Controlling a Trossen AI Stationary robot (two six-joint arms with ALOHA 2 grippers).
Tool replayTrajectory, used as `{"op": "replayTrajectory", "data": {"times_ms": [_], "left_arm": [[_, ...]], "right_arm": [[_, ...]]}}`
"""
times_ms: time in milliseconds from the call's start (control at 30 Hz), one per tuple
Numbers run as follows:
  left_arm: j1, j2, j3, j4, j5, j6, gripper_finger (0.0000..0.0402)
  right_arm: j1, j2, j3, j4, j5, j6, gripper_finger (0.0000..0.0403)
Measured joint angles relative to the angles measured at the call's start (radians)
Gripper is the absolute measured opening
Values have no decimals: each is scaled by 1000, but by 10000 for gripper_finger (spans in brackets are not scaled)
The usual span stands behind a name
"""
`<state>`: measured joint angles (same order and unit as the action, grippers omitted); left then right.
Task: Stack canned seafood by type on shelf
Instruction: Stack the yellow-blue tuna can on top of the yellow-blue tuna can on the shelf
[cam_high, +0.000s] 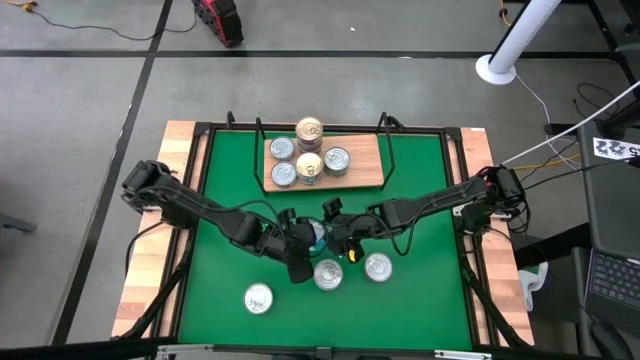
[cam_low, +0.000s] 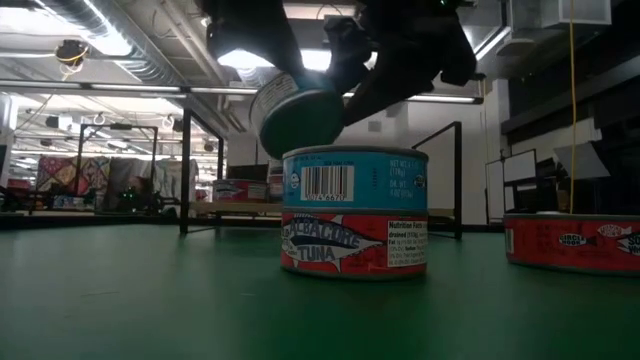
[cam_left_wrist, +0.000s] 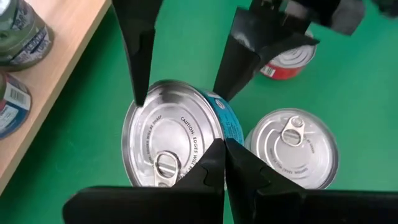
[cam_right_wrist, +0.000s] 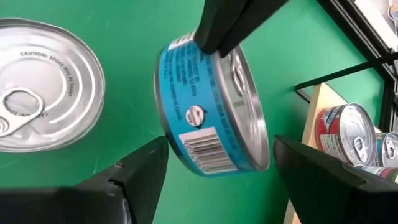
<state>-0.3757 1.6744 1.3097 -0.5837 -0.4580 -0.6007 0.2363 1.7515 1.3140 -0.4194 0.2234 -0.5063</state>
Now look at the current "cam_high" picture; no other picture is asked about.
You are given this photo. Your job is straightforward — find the black metal shelf bracket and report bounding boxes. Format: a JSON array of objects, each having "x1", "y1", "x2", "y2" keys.
[
  {"x1": 252, "y1": 115, "x2": 269, "y2": 194},
  {"x1": 375, "y1": 111, "x2": 407, "y2": 191}
]

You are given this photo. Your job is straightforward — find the red black floor device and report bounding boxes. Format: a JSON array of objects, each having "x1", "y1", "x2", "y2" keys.
[{"x1": 191, "y1": 0, "x2": 246, "y2": 50}]

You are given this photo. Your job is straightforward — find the silver metal bracket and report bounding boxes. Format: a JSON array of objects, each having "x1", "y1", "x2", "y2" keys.
[
  {"x1": 155, "y1": 343, "x2": 214, "y2": 360},
  {"x1": 433, "y1": 349, "x2": 494, "y2": 360}
]

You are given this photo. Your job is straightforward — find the green label tuna can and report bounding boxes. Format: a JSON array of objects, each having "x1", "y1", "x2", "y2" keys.
[{"x1": 323, "y1": 146, "x2": 352, "y2": 178}]

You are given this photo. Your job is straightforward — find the thin white cable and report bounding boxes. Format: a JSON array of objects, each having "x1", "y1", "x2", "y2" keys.
[{"x1": 513, "y1": 72, "x2": 584, "y2": 171}]

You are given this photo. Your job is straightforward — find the black looped floor cable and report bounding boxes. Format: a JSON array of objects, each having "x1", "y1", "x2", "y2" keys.
[{"x1": 572, "y1": 82, "x2": 624, "y2": 121}]

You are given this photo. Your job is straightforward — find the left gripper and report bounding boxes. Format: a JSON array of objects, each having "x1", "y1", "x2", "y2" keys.
[{"x1": 272, "y1": 222, "x2": 319, "y2": 261}]

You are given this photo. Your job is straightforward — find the thick white cable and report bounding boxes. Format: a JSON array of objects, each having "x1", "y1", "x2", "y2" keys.
[{"x1": 494, "y1": 79, "x2": 640, "y2": 169}]

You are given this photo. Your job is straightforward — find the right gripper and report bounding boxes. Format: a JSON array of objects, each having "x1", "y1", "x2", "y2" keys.
[{"x1": 327, "y1": 214, "x2": 371, "y2": 266}]

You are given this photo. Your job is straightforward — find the white printed paper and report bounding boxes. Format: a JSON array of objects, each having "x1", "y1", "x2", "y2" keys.
[{"x1": 592, "y1": 136, "x2": 640, "y2": 162}]

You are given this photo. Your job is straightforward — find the silver lid tuna can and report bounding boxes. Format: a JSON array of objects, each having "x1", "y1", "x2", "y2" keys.
[{"x1": 243, "y1": 282, "x2": 275, "y2": 316}]

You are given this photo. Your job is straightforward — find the grey desk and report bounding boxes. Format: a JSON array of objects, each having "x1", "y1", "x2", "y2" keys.
[{"x1": 577, "y1": 42, "x2": 640, "y2": 360}]

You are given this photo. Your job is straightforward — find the black laptop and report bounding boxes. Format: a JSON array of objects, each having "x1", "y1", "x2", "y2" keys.
[{"x1": 583, "y1": 247, "x2": 640, "y2": 334}]

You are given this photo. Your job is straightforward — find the red albacore tuna can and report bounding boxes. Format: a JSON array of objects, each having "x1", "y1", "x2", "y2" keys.
[
  {"x1": 270, "y1": 161, "x2": 299, "y2": 189},
  {"x1": 363, "y1": 252, "x2": 394, "y2": 284}
]

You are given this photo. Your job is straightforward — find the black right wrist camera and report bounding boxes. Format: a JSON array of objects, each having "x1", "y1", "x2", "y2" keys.
[{"x1": 322, "y1": 198, "x2": 344, "y2": 219}]

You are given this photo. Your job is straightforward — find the black metal table frame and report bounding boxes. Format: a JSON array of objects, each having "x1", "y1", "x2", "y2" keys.
[{"x1": 112, "y1": 119, "x2": 534, "y2": 351}]

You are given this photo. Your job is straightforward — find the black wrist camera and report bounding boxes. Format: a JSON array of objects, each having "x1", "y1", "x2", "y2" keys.
[
  {"x1": 322, "y1": 198, "x2": 344, "y2": 219},
  {"x1": 287, "y1": 254, "x2": 315, "y2": 285}
]

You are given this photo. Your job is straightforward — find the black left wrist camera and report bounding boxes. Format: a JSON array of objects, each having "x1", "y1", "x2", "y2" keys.
[{"x1": 287, "y1": 254, "x2": 315, "y2": 285}]

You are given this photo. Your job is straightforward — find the teal yellowfin tuna can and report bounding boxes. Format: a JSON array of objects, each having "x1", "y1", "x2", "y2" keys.
[
  {"x1": 312, "y1": 257, "x2": 345, "y2": 292},
  {"x1": 305, "y1": 218, "x2": 330, "y2": 255},
  {"x1": 269, "y1": 135, "x2": 297, "y2": 162}
]

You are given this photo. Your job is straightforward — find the wooden shelf board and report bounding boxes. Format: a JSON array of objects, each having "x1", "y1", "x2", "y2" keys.
[{"x1": 262, "y1": 132, "x2": 386, "y2": 194}]

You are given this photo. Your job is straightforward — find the white tower fan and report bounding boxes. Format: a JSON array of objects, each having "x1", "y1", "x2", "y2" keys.
[{"x1": 474, "y1": 0, "x2": 564, "y2": 86}]

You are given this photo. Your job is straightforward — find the grey chair leg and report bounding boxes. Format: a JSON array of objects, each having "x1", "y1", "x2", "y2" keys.
[{"x1": 0, "y1": 212, "x2": 39, "y2": 235}]

